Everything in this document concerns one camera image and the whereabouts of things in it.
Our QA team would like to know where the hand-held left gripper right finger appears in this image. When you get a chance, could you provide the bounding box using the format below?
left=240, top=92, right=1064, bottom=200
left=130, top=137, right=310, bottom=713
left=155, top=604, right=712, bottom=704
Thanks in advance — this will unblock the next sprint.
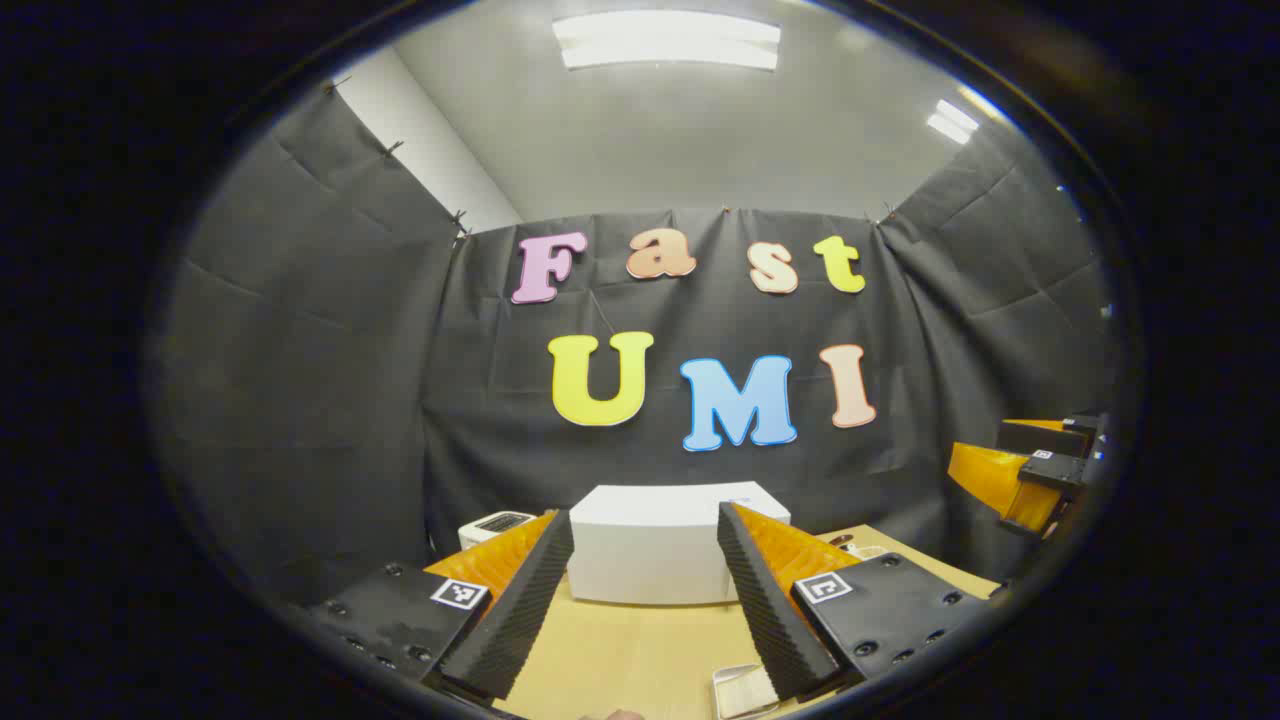
left=716, top=502, right=993, bottom=703

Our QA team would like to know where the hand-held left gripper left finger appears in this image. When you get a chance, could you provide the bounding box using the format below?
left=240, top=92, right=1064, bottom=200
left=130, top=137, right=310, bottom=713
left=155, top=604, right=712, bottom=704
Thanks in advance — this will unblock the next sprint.
left=310, top=508, right=576, bottom=703

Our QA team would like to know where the white rectangular plate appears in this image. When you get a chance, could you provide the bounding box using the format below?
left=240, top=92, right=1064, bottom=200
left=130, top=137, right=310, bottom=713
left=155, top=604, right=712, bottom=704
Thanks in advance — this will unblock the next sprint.
left=712, top=663, right=781, bottom=719

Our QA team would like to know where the white toaster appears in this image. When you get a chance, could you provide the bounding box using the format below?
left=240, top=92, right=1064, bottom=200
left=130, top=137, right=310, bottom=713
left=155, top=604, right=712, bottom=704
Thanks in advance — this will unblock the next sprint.
left=458, top=510, right=541, bottom=551

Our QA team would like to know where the long ceiling light panel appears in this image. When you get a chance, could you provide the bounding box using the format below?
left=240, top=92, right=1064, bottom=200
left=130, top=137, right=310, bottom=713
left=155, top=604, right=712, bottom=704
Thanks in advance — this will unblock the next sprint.
left=552, top=10, right=781, bottom=71

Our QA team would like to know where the small ceiling light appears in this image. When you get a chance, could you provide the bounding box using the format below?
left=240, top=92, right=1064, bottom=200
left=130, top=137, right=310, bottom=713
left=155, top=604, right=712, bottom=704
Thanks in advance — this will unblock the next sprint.
left=925, top=98, right=981, bottom=146

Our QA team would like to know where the white microwave oven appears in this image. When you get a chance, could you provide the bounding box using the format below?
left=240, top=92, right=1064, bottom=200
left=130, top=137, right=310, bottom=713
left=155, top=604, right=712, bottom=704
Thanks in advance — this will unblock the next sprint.
left=567, top=482, right=793, bottom=606

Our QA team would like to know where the black backdrop cloth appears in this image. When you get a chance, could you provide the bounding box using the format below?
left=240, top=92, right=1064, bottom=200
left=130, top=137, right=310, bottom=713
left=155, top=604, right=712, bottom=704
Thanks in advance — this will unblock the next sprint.
left=150, top=85, right=1116, bottom=611

